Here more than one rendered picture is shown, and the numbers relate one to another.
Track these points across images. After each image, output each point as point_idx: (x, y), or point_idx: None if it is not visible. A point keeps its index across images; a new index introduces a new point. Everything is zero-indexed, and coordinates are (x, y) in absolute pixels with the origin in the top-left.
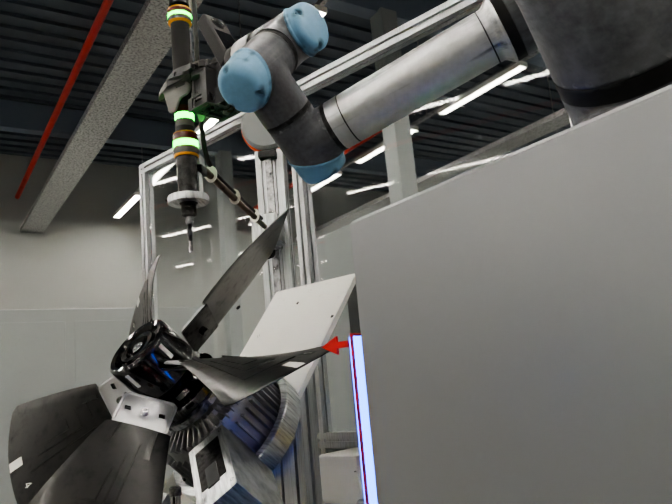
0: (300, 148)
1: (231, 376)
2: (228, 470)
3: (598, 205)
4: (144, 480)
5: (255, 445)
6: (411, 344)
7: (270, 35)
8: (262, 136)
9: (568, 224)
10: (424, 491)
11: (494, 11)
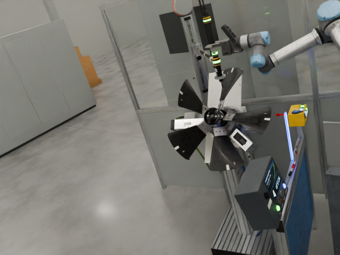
0: (265, 70)
1: (254, 125)
2: (247, 140)
3: None
4: (230, 147)
5: (239, 128)
6: (337, 140)
7: (261, 46)
8: (183, 10)
9: None
10: (338, 157)
11: (320, 38)
